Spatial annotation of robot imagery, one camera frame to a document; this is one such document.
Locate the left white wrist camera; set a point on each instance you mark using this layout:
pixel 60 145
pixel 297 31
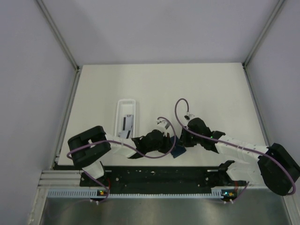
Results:
pixel 163 126

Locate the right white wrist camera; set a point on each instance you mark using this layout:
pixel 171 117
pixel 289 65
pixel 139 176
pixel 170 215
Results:
pixel 189 116

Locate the left aluminium frame post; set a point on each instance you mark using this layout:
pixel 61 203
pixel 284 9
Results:
pixel 57 34

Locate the cards in basket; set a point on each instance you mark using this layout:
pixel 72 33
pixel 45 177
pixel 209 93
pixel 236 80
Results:
pixel 127 122
pixel 125 134

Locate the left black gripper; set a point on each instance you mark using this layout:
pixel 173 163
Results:
pixel 167 147

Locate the blue card holder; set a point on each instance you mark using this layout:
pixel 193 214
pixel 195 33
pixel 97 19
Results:
pixel 178 149

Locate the lower cards in basket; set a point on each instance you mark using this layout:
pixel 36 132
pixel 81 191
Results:
pixel 125 134

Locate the upper cards in basket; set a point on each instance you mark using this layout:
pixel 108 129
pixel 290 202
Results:
pixel 127 122

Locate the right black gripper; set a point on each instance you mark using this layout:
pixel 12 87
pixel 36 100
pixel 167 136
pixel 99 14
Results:
pixel 184 140

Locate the grey slotted cable duct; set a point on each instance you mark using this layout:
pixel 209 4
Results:
pixel 95 193

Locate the white plastic basket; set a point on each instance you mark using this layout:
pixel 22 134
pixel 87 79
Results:
pixel 125 106

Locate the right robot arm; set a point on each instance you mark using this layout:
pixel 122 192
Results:
pixel 271 165

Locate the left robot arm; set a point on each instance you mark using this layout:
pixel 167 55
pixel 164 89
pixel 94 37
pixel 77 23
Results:
pixel 87 148

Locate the aluminium frame post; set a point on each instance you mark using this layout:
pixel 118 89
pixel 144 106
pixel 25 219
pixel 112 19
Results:
pixel 57 34
pixel 264 32

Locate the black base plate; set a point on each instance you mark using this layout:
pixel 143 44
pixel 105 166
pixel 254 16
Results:
pixel 168 189

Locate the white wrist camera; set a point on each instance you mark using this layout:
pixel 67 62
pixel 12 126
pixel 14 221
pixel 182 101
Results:
pixel 163 126
pixel 189 116

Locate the right aluminium frame post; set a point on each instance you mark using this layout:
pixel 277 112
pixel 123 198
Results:
pixel 264 32

